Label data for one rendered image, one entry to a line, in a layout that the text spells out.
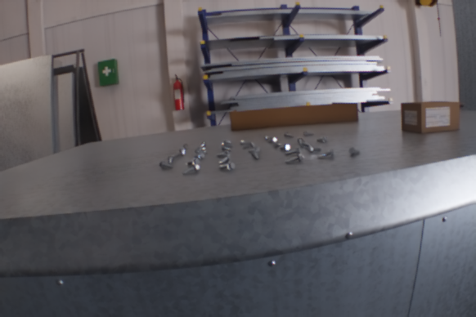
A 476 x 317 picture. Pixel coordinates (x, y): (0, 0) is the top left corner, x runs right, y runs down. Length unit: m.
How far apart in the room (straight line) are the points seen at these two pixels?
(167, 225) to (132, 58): 5.19
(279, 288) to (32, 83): 3.41
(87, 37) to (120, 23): 0.72
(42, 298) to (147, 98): 4.92
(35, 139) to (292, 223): 3.25
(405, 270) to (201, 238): 0.32
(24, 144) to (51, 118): 0.44
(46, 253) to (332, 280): 0.35
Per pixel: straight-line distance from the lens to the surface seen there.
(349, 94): 4.42
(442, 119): 0.65
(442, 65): 7.04
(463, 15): 1.79
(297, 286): 0.38
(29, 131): 3.46
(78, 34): 5.99
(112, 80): 5.32
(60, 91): 3.38
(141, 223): 0.27
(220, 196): 0.26
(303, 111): 0.89
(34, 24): 6.47
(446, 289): 0.58
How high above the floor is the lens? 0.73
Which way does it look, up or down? 11 degrees down
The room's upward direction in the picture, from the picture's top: 5 degrees counter-clockwise
